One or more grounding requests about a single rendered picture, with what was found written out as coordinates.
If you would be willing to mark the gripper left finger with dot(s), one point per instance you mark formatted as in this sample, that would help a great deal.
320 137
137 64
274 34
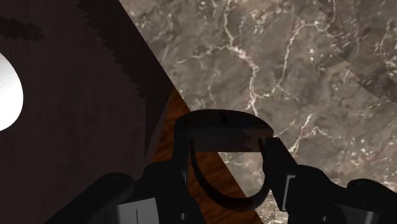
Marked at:
164 192

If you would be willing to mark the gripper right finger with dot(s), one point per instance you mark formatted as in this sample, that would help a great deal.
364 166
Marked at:
310 192

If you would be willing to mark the dark wooden table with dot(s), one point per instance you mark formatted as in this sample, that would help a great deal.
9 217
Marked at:
77 130

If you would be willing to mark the white round object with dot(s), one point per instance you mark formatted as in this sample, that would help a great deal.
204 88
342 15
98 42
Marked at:
9 93

